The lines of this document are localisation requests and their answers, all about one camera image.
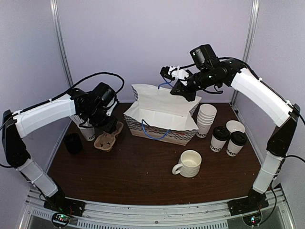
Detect brown cardboard cup carrier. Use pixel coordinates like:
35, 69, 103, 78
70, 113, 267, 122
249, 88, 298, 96
93, 122, 124, 152

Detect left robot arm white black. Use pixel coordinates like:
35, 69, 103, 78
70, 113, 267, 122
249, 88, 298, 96
2, 83, 119, 212

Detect white paper coffee cup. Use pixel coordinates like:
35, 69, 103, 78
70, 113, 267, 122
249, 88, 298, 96
226, 140, 244, 157

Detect aluminium frame post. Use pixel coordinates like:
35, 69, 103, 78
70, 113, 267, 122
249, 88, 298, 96
50, 0, 73, 86
230, 0, 260, 105

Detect left aluminium frame post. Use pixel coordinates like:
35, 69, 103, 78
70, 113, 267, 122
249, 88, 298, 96
50, 0, 73, 86

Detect black coffee cup lid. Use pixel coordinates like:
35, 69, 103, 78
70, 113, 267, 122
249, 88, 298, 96
230, 131, 247, 146

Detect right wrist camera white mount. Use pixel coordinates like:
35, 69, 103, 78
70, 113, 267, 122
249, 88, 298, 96
160, 66, 191, 81

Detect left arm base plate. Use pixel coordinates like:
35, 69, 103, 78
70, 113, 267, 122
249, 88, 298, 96
43, 197, 86, 217

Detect blue checkered paper bag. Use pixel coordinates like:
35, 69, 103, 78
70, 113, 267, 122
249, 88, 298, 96
123, 84, 201, 146

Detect white cup holding straws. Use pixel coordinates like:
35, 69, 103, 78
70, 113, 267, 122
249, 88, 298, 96
79, 126, 95, 142

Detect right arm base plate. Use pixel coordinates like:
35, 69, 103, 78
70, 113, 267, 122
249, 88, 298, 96
227, 197, 269, 216

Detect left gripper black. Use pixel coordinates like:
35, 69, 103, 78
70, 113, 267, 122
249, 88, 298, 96
83, 105, 118, 134

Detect small white ceramic bowl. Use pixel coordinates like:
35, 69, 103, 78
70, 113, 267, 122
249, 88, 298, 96
226, 120, 245, 134

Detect stack of black lids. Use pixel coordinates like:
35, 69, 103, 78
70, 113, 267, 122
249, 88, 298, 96
63, 133, 83, 154

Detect right aluminium frame post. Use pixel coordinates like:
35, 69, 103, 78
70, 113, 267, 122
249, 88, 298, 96
230, 0, 260, 105

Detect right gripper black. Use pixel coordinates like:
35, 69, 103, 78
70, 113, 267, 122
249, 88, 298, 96
171, 66, 221, 102

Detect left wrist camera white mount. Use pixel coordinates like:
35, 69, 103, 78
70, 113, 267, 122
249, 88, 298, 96
105, 99, 119, 116

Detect white ceramic mug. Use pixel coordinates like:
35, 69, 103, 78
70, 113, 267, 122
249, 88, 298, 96
172, 150, 202, 178

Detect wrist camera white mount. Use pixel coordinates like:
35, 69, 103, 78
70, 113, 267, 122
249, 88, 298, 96
105, 99, 119, 116
160, 66, 191, 81

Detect aluminium front rail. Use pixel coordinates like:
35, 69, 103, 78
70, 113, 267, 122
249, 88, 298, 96
19, 183, 294, 229

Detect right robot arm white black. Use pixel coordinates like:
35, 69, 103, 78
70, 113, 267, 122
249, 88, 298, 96
161, 44, 301, 215

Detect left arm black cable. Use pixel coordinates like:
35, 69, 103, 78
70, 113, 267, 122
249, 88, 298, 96
14, 71, 126, 115

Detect stack of white paper cups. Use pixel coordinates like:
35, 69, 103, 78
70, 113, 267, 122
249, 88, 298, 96
196, 104, 217, 138

